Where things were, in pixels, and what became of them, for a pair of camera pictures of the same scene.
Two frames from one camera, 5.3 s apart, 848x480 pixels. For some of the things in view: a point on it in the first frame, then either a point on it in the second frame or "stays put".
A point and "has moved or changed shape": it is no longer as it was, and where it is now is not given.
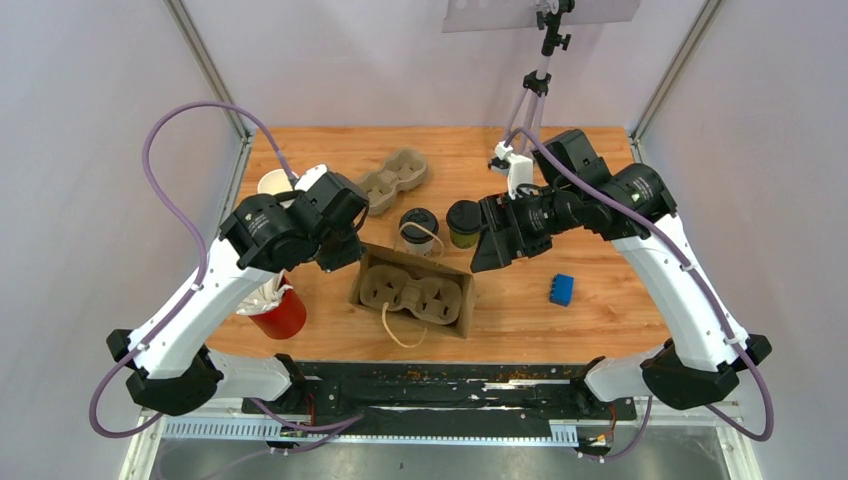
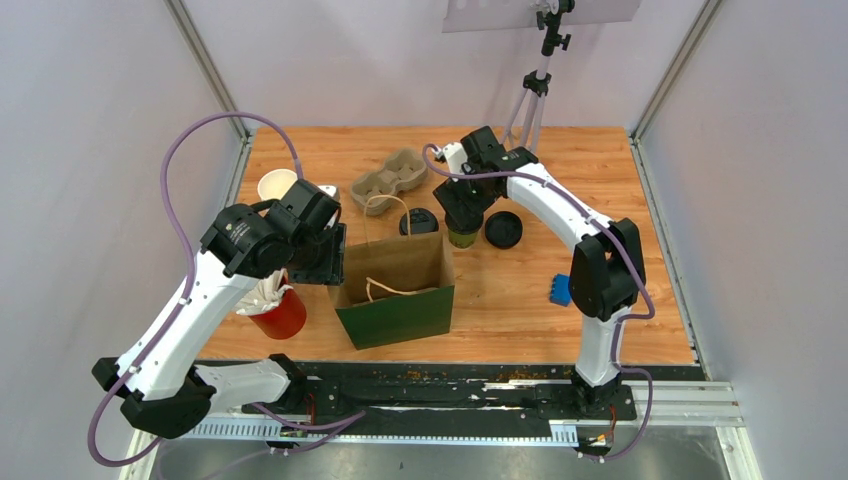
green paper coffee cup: [464, 241] stays put
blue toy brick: [561, 291] stays put
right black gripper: [493, 249] → [450, 192]
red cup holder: [288, 319] stays put
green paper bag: [415, 289] has moved or changed shape
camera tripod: [537, 82] stays put
